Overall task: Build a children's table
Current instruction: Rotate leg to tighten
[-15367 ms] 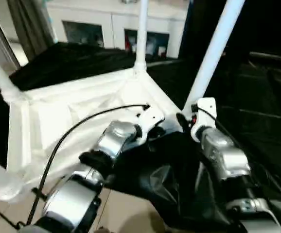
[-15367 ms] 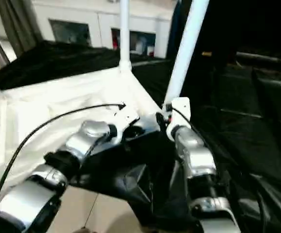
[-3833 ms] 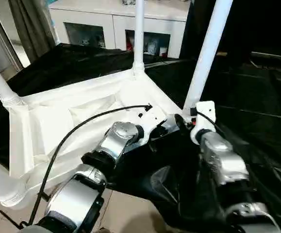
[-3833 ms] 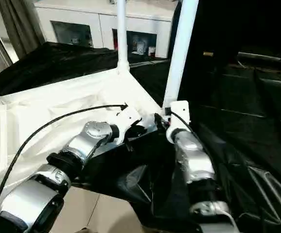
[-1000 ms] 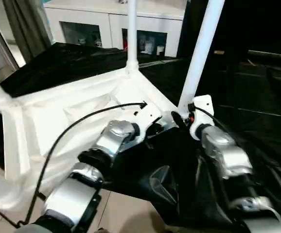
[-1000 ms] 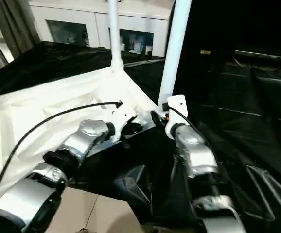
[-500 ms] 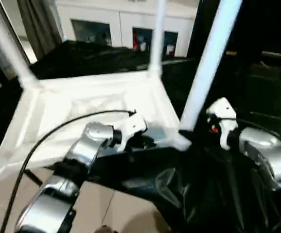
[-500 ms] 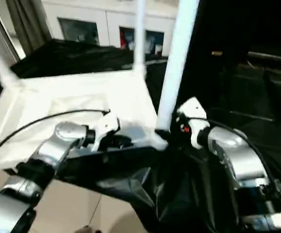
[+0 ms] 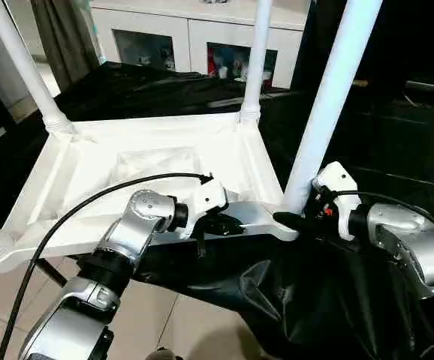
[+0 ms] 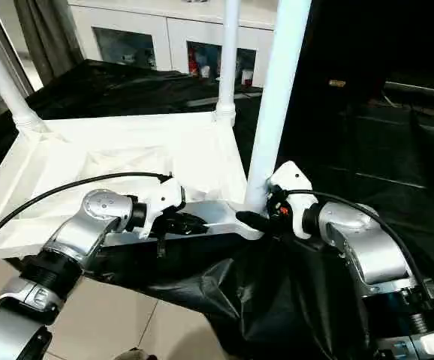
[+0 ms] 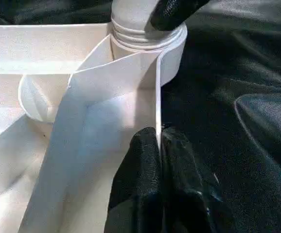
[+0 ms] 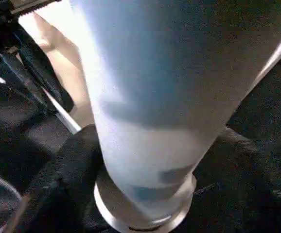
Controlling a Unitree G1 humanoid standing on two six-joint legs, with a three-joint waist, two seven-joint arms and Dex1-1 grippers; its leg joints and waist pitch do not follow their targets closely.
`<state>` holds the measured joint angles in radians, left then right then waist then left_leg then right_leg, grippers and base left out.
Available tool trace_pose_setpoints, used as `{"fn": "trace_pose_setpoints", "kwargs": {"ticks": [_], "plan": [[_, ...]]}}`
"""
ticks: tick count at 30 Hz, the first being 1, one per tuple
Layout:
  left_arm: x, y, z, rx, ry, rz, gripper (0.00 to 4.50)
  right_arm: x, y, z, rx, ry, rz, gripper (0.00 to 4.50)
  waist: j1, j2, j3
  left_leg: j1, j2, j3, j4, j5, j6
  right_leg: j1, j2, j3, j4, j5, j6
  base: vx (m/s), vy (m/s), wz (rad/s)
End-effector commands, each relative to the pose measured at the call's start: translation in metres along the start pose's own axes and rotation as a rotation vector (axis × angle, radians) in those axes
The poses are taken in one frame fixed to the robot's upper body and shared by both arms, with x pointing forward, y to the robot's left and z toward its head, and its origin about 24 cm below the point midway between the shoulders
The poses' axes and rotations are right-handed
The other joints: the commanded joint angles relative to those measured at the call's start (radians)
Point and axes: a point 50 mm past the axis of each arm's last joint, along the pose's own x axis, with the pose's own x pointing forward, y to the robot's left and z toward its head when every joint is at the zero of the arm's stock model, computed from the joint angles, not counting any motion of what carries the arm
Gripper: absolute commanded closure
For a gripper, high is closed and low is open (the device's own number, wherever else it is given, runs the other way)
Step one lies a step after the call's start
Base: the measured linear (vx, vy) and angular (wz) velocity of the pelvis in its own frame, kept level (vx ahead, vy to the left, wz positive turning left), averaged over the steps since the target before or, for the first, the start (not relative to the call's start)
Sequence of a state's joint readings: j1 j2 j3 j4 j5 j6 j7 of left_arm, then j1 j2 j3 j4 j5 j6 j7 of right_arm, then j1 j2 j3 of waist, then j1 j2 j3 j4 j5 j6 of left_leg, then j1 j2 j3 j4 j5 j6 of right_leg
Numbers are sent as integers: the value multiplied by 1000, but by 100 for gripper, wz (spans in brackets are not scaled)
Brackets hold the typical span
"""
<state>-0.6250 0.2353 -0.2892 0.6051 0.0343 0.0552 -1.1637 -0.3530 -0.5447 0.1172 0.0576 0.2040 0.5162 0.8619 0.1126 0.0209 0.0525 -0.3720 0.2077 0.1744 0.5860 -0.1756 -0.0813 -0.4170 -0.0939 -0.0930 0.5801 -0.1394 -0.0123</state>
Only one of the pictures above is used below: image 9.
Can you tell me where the black metal rail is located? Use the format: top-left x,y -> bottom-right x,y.
405,79 -> 434,97

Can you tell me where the grey curtain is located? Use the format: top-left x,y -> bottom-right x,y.
31,0 -> 102,92

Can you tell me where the black metal stand frame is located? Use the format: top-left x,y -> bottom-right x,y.
31,259 -> 69,292

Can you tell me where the black work mat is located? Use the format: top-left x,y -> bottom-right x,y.
0,61 -> 434,359

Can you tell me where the white table top frame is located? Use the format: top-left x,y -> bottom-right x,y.
0,112 -> 300,274

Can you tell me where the white glass-door cabinet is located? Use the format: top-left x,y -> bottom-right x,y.
89,0 -> 312,89

